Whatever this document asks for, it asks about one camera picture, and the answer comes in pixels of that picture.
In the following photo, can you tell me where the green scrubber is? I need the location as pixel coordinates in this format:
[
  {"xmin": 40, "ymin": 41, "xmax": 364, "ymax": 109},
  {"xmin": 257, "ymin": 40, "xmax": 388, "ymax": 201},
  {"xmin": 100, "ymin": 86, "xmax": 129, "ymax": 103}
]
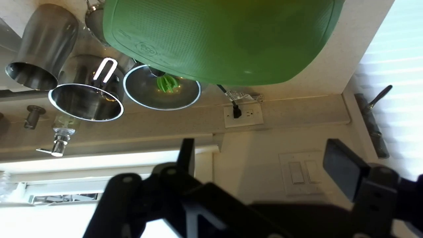
[{"xmin": 155, "ymin": 74, "xmax": 182, "ymax": 94}]

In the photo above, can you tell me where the dark metal sink knob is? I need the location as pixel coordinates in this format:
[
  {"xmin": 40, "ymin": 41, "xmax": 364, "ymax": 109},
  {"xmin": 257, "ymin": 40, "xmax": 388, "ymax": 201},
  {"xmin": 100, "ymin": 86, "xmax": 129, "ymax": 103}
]
[{"xmin": 23, "ymin": 105, "xmax": 48, "ymax": 131}]

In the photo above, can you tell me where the clear glass soap dispenser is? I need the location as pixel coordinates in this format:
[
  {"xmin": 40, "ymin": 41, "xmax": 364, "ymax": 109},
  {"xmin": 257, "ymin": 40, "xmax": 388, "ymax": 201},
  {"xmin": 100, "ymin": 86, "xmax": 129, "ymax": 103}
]
[{"xmin": 36, "ymin": 114, "xmax": 83, "ymax": 159}]

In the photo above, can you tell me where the large green bowl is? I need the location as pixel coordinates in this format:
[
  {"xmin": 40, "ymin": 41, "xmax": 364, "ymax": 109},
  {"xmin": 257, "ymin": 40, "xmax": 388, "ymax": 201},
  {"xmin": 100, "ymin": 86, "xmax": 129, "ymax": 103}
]
[{"xmin": 102, "ymin": 0, "xmax": 347, "ymax": 88}]

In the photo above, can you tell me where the white light switch plate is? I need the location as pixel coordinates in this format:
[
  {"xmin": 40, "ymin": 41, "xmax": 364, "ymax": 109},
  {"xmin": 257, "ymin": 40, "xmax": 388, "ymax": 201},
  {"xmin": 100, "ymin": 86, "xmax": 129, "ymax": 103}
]
[{"xmin": 279, "ymin": 151, "xmax": 328, "ymax": 199}]

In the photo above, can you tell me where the black blind wand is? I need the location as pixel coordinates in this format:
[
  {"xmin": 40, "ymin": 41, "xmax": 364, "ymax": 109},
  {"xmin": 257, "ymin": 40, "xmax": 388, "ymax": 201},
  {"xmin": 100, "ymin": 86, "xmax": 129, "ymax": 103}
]
[{"xmin": 368, "ymin": 84, "xmax": 394, "ymax": 109}]

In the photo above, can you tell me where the white framed window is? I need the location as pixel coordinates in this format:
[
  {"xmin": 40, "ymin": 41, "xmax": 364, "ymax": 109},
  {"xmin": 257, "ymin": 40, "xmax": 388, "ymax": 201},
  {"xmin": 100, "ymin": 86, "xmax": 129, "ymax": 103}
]
[{"xmin": 0, "ymin": 147, "xmax": 198, "ymax": 238}]

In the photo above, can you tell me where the small steel pan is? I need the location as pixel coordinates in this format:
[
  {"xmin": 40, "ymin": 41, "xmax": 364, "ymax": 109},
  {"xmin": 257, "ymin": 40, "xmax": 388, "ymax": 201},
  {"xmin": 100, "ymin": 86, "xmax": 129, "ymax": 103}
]
[{"xmin": 122, "ymin": 64, "xmax": 204, "ymax": 113}]

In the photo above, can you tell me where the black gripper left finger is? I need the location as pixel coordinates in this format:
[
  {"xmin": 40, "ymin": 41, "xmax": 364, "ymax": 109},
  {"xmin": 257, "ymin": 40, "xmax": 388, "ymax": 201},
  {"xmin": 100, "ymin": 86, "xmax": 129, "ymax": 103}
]
[{"xmin": 176, "ymin": 138, "xmax": 198, "ymax": 176}]

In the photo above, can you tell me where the stainless steel pot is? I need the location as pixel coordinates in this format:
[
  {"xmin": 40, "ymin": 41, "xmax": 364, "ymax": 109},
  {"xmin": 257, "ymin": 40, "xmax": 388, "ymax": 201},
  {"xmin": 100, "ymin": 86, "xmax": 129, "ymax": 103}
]
[{"xmin": 47, "ymin": 53, "xmax": 127, "ymax": 125}]

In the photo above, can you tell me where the white wall outlet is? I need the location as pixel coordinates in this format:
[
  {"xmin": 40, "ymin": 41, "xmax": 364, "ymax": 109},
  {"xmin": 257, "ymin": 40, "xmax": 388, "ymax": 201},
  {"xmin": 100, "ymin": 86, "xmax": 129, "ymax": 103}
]
[{"xmin": 223, "ymin": 102, "xmax": 266, "ymax": 130}]

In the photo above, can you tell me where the black power cord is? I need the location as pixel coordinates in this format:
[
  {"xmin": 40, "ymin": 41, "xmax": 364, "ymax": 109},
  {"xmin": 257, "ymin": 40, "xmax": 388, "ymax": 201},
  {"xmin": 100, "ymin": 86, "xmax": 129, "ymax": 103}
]
[{"xmin": 216, "ymin": 84, "xmax": 244, "ymax": 121}]

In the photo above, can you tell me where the window with white blinds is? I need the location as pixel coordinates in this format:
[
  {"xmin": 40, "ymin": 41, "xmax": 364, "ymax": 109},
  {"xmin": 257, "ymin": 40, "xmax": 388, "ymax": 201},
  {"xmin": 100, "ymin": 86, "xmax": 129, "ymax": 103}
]
[{"xmin": 351, "ymin": 0, "xmax": 423, "ymax": 183}]

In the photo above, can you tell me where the tall stainless steel cup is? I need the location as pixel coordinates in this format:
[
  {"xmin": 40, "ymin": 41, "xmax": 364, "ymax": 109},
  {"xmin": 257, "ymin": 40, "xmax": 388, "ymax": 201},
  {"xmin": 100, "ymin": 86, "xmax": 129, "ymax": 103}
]
[{"xmin": 5, "ymin": 3, "xmax": 81, "ymax": 93}]

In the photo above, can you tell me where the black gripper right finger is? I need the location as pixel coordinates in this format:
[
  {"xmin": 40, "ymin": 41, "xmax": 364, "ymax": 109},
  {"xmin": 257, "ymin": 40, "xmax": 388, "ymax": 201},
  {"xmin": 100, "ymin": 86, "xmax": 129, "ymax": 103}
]
[{"xmin": 322, "ymin": 138, "xmax": 373, "ymax": 205}]

